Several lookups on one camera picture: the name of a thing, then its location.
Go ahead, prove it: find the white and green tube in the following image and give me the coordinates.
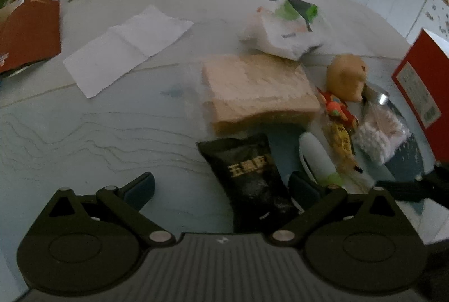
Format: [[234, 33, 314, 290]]
[[298, 131, 346, 188]]

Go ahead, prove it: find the white wet wipes pack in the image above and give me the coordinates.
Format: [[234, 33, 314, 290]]
[[239, 0, 332, 61]]

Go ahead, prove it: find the white paper sheet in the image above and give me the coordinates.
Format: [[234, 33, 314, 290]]
[[63, 4, 193, 99]]

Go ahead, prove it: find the orange toy figure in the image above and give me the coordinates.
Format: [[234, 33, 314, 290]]
[[317, 88, 358, 129]]

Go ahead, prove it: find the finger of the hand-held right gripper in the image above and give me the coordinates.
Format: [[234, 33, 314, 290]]
[[377, 162, 449, 211]]

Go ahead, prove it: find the black snack packet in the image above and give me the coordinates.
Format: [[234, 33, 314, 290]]
[[196, 133, 302, 234]]

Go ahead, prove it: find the glass turntable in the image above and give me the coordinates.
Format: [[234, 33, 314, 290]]
[[189, 56, 439, 239]]

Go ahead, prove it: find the red-brown paper bag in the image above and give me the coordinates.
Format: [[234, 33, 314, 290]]
[[0, 0, 62, 76]]

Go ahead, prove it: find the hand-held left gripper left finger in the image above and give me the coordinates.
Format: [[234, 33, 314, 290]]
[[40, 173, 177, 249]]

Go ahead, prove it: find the red cardboard box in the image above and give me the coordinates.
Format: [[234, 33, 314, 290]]
[[392, 29, 449, 162]]

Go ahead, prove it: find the yellow snack packet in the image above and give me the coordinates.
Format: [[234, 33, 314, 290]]
[[326, 119, 363, 176]]

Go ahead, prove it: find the clear bag of cotton swabs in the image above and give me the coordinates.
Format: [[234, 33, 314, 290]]
[[351, 103, 411, 165]]

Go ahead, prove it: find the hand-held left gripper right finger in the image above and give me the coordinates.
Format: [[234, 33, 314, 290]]
[[271, 171, 405, 249]]

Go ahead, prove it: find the tan plush toy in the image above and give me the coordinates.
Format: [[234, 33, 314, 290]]
[[327, 54, 368, 103]]

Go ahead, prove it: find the bagged tan bread loaf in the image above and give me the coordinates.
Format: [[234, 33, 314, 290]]
[[201, 54, 321, 136]]

